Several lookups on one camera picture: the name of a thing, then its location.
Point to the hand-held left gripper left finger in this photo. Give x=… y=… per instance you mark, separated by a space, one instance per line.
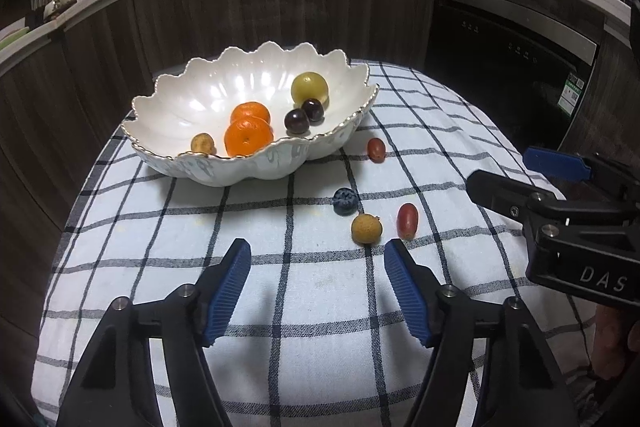
x=227 y=292

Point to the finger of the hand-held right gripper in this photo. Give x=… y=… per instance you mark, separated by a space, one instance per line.
x=555 y=162
x=500 y=189

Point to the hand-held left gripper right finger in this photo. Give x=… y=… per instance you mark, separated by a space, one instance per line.
x=407 y=292

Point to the red grape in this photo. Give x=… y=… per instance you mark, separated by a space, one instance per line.
x=407 y=221
x=376 y=150

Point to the brown longan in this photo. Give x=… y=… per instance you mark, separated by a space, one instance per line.
x=366 y=228
x=202 y=143

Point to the blueberry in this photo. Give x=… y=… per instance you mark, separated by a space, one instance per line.
x=345 y=200

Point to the orange mandarin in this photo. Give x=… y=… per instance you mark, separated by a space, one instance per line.
x=250 y=111
x=248 y=138

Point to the dark purple plum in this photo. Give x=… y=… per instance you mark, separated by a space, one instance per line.
x=315 y=108
x=296 y=120

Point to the white scalloped bowl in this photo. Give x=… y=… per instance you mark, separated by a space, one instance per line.
x=200 y=92

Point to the green apple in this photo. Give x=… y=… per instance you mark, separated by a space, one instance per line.
x=309 y=88

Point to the person's right hand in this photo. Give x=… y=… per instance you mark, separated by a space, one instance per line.
x=612 y=342

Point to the white black checked tablecloth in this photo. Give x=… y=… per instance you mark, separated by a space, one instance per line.
x=310 y=307

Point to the black built-in dishwasher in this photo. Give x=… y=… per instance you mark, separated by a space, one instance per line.
x=500 y=82

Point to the dark wood base cabinet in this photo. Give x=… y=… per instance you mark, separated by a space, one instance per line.
x=250 y=7

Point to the green basin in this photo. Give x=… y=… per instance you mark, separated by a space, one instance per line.
x=12 y=38

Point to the dark knife block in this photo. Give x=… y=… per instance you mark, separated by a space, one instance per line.
x=40 y=2

